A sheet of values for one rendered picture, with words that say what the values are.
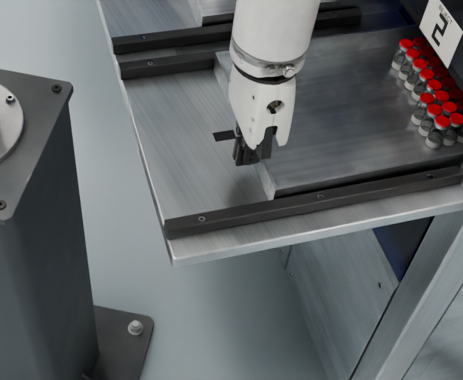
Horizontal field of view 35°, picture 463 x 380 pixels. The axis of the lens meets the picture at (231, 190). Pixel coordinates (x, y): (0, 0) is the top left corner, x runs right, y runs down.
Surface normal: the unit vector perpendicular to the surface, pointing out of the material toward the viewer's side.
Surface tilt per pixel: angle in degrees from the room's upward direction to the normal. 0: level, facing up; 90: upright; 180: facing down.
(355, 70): 0
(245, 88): 89
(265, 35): 90
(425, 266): 90
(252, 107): 87
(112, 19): 0
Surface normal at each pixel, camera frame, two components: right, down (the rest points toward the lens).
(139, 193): 0.09, -0.62
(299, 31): 0.51, 0.71
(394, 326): -0.96, 0.17
